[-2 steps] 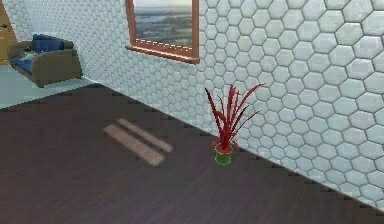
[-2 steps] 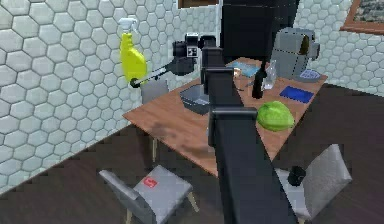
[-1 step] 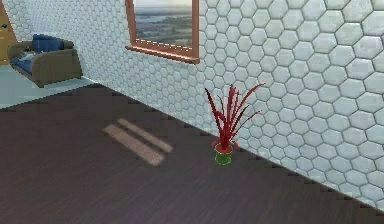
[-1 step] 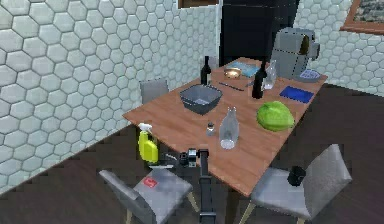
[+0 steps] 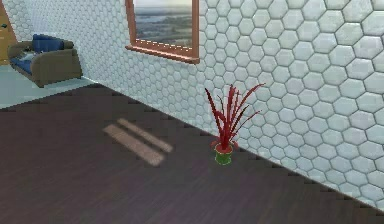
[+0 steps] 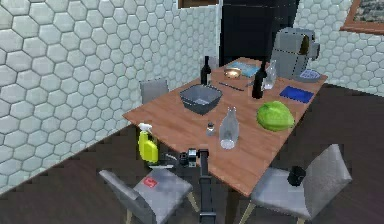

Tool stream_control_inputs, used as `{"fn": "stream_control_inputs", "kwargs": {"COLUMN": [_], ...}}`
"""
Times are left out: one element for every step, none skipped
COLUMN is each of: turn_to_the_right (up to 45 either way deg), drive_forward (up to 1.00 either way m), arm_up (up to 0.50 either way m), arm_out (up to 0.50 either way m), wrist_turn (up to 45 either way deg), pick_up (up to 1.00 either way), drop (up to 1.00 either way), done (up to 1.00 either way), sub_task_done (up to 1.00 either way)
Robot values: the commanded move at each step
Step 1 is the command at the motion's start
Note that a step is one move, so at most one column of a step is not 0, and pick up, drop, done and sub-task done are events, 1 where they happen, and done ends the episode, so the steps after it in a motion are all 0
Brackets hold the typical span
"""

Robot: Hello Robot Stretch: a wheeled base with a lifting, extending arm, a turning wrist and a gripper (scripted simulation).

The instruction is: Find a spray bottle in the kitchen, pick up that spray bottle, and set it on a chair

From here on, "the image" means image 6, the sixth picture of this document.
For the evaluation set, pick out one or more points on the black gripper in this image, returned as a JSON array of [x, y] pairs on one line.
[[183, 159]]

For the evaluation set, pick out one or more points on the yellow spray bottle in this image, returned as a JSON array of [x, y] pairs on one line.
[[148, 146]]

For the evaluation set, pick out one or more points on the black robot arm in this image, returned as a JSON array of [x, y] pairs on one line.
[[206, 193]]

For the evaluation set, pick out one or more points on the grey chair with wooden legs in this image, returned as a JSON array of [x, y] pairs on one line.
[[153, 90], [310, 190], [156, 195]]

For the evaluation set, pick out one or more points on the clear glass bottle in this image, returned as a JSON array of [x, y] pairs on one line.
[[229, 130], [270, 76]]

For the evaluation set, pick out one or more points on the black wine bottle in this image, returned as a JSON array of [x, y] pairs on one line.
[[259, 83], [206, 71]]

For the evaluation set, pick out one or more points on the brown wooden table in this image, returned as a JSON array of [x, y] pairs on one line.
[[186, 123]]

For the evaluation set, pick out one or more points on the small grey salt shaker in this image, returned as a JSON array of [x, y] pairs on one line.
[[210, 129]]

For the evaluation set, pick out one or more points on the grey square bowl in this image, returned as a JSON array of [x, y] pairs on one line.
[[201, 98]]

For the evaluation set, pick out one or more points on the dark thin knife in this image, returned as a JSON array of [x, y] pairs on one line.
[[231, 86]]

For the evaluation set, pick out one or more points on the golden bowl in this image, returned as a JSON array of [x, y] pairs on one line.
[[232, 72]]

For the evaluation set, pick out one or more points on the green lettuce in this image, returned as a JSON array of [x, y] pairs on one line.
[[275, 116]]

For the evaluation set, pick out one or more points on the light blue book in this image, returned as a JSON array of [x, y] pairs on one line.
[[246, 68]]

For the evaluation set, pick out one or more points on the black cup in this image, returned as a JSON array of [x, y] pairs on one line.
[[296, 175]]

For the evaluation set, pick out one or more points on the black fridge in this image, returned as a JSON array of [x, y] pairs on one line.
[[253, 30]]

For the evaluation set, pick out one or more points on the brown framed window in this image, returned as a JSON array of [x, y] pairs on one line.
[[198, 3]]

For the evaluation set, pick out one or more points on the grey coffee machine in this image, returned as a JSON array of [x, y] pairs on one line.
[[291, 53]]

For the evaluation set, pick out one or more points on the brown framed picture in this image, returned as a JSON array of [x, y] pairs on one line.
[[365, 16]]

